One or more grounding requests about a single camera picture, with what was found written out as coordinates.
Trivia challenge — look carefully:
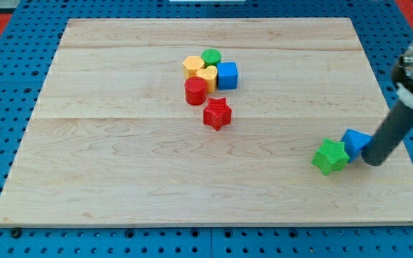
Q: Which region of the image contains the blue triangle block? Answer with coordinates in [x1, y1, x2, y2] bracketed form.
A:
[341, 129, 372, 163]

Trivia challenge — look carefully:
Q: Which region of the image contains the red star block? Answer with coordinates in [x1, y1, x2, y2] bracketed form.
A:
[203, 97, 232, 131]

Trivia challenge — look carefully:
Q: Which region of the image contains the green star block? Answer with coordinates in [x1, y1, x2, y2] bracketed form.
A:
[311, 138, 350, 176]

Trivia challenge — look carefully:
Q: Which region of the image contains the red cylinder block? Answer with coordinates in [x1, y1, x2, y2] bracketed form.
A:
[184, 77, 207, 105]

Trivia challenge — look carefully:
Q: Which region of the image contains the yellow heart block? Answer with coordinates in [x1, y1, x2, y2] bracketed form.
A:
[196, 65, 218, 93]

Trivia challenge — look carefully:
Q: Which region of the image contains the blue cube block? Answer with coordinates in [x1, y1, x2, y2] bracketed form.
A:
[217, 62, 238, 90]

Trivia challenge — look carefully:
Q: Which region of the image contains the yellow hexagon block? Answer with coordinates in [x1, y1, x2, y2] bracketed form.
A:
[182, 56, 205, 80]

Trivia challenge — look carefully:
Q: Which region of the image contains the green cylinder block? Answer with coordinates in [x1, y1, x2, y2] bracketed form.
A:
[201, 49, 222, 67]

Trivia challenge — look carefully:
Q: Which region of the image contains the wooden board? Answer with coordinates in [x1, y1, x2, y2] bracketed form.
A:
[0, 18, 413, 228]

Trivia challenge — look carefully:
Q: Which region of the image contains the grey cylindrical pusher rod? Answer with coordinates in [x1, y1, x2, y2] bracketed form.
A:
[361, 100, 413, 166]

